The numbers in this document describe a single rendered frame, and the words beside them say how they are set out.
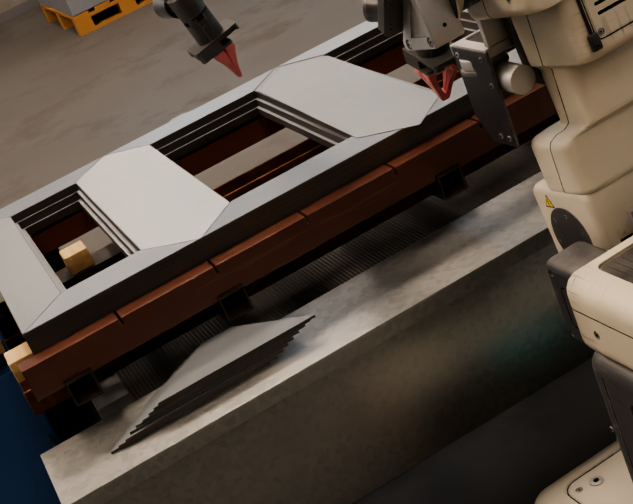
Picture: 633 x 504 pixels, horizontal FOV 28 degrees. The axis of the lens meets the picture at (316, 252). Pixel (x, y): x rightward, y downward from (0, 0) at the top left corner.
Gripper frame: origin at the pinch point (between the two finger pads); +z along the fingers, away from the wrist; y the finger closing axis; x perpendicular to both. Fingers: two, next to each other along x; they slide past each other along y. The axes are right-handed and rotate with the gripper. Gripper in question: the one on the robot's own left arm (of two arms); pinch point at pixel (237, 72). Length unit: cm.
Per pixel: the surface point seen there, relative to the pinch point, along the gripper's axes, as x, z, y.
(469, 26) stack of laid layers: -6, 27, -47
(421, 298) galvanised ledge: 62, 29, 8
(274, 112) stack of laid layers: -16.2, 17.7, -3.8
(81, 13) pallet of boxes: -649, 115, -40
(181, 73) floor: -422, 124, -42
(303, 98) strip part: -5.4, 15.3, -8.7
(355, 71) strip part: -5.4, 18.2, -21.1
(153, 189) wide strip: 2.2, 6.5, 27.6
